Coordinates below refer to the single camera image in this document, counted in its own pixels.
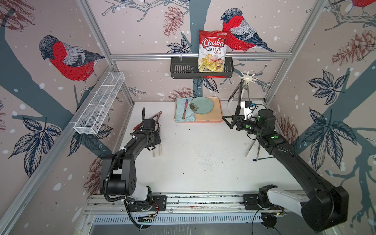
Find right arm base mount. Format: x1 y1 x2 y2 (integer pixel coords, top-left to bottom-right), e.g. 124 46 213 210
241 185 284 211

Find colourful handled knife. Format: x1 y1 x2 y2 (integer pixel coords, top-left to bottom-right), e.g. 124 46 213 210
182 99 189 120

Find cream utensil rack stand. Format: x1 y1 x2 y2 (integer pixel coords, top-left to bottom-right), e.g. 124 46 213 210
240 72 257 101

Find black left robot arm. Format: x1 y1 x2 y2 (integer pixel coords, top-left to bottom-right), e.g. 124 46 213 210
99 108 161 207

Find red silicone tongs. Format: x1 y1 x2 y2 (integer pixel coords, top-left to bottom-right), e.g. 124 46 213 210
133 111 162 131

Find orange tray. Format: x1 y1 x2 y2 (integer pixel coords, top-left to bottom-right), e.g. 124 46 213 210
174 97 222 122

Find cream handled utensil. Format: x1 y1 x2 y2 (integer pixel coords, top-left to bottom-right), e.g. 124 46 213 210
245 140 261 162

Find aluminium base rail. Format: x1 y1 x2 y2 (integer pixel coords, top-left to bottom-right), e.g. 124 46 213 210
80 191 312 225

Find black steel tongs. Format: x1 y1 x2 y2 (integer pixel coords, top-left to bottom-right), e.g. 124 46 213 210
227 79 248 115

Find green ceramic plate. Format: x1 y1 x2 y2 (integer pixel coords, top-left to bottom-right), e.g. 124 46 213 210
189 97 214 115

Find plain steel tongs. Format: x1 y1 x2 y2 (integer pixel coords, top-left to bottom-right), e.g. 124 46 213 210
242 82 251 101

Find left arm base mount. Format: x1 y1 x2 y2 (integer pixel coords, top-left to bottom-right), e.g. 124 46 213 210
127 187 167 212

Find Chuba cassava chips bag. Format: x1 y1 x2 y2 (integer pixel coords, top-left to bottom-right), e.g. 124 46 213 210
198 30 229 73

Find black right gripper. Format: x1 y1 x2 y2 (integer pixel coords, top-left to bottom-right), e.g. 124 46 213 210
222 114 264 138

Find black wire shelf basket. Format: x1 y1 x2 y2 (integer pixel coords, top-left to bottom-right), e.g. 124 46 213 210
170 57 234 79

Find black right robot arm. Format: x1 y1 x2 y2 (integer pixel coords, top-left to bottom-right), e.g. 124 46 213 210
222 109 349 233

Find light blue cloth napkin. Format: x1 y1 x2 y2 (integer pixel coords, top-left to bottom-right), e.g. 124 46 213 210
175 97 195 123

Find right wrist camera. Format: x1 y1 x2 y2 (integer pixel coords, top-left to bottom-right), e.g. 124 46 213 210
240 100 254 120

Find white mesh wall basket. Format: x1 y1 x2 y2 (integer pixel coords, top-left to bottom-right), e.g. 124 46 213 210
73 71 125 135

